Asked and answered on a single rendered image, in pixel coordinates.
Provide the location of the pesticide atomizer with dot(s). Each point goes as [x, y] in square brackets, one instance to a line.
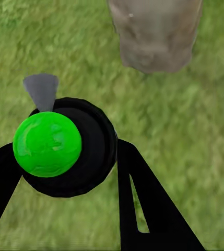
[67, 146]

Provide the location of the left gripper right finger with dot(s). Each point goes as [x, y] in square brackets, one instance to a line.
[168, 229]

